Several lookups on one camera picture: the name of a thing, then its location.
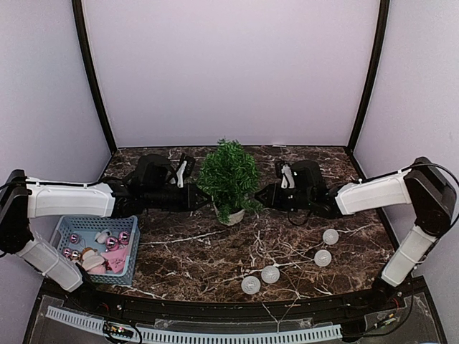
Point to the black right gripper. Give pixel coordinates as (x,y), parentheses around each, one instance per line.
(272,196)

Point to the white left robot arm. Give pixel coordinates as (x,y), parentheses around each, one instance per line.
(24,198)

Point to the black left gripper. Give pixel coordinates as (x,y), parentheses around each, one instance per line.
(189,204)

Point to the white perforated cable tray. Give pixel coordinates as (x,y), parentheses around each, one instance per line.
(116,332)

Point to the pink bauble ornaments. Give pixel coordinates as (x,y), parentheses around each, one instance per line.
(101,252)

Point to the small green christmas tree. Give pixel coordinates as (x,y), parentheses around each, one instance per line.
(230,176)

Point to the white ball string lights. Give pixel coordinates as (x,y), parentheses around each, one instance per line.
(284,261)

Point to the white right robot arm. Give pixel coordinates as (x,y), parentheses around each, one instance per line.
(427,189)

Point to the light blue plastic basket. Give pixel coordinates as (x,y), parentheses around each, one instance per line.
(85,224)

